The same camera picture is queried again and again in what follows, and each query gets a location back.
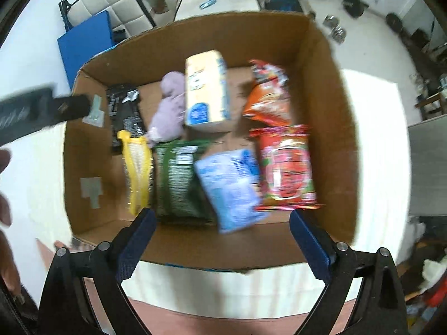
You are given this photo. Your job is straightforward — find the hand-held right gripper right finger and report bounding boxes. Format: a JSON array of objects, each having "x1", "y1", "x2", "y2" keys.
[{"x1": 289, "y1": 209, "x2": 409, "y2": 335}]

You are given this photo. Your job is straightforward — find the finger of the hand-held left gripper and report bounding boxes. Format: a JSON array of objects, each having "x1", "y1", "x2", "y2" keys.
[{"x1": 0, "y1": 83, "x2": 91, "y2": 145}]

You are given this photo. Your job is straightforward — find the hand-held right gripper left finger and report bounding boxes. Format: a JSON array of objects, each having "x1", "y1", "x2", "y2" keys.
[{"x1": 38, "y1": 207, "x2": 158, "y2": 335}]

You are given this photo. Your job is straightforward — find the green snack packet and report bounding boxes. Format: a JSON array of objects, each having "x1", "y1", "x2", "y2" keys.
[{"x1": 154, "y1": 140, "x2": 217, "y2": 222}]

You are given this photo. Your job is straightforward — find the yellow and silver packet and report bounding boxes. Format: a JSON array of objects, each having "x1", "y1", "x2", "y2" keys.
[{"x1": 117, "y1": 130, "x2": 154, "y2": 216}]

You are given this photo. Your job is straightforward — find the red snack packet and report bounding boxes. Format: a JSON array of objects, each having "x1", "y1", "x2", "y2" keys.
[{"x1": 249, "y1": 125, "x2": 320, "y2": 212}]

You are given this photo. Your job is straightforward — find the black snack packet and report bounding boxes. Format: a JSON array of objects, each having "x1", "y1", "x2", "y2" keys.
[{"x1": 106, "y1": 84, "x2": 147, "y2": 154}]

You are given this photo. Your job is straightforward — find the light blue tissue pack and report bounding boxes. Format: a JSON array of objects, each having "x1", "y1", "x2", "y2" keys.
[{"x1": 194, "y1": 148, "x2": 268, "y2": 235}]

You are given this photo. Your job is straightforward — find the purple cloth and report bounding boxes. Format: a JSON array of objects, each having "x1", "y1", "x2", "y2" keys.
[{"x1": 145, "y1": 71, "x2": 187, "y2": 148}]

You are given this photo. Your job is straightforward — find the orange snack packet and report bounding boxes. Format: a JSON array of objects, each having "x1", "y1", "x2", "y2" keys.
[{"x1": 242, "y1": 59, "x2": 293, "y2": 126}]

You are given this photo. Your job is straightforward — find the pale yellow tissue pack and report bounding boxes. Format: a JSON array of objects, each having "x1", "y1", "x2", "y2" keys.
[{"x1": 184, "y1": 49, "x2": 234, "y2": 132}]

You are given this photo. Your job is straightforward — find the cardboard box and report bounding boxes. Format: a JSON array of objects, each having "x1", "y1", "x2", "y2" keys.
[{"x1": 63, "y1": 10, "x2": 360, "y2": 275}]

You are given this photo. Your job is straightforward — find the person's left hand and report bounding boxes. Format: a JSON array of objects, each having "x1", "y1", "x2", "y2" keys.
[{"x1": 0, "y1": 148, "x2": 23, "y2": 297}]

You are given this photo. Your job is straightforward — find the blue flat board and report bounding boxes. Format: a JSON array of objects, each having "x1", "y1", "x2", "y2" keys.
[{"x1": 57, "y1": 10, "x2": 116, "y2": 91}]

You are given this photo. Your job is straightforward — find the white quilted chair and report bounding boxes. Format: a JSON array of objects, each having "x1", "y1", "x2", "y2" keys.
[{"x1": 59, "y1": 0, "x2": 158, "y2": 42}]

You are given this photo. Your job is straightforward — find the brown wooden chair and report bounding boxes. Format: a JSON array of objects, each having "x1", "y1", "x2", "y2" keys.
[{"x1": 415, "y1": 91, "x2": 447, "y2": 120}]

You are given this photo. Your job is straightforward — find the white upholstered chair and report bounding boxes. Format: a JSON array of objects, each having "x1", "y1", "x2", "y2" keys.
[{"x1": 175, "y1": 0, "x2": 261, "y2": 21}]

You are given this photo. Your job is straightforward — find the black exercise equipment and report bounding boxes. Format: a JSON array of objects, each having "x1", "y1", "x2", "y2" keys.
[{"x1": 401, "y1": 17, "x2": 447, "y2": 88}]

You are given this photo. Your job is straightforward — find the short barbell with plates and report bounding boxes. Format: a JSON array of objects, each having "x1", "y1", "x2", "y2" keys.
[{"x1": 342, "y1": 0, "x2": 406, "y2": 34}]

